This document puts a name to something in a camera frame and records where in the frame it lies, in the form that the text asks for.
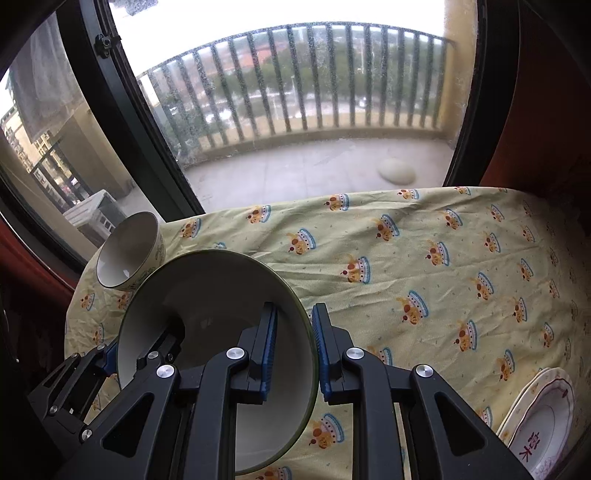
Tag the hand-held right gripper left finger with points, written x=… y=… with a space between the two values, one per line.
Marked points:
x=268 y=350

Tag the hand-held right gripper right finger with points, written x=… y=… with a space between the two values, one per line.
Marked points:
x=321 y=350

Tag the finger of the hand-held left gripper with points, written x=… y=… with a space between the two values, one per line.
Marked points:
x=159 y=350
x=108 y=362

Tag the cream floral bowl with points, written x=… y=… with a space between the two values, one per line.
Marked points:
x=124 y=254
x=221 y=295

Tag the yellow floral cream plate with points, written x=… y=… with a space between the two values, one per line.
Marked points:
x=508 y=421

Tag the white plate with red pattern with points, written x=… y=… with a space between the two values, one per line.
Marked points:
x=549 y=415

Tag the red curtain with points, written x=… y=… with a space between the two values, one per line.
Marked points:
x=27 y=277
x=545 y=115

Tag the yellow cake-print tablecloth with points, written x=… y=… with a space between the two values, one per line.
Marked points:
x=415 y=258

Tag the grey outdoor air conditioner unit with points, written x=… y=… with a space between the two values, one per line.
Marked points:
x=97 y=212

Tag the round beige stone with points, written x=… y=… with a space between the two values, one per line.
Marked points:
x=396 y=170

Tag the apartment building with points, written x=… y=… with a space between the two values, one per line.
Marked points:
x=41 y=147

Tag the hanging grey cloth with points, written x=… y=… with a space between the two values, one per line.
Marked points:
x=46 y=78

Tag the black window latch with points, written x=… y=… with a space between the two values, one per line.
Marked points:
x=104 y=45

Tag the balcony railing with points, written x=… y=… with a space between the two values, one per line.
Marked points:
x=295 y=28

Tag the dark window frame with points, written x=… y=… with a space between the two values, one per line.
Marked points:
x=129 y=115

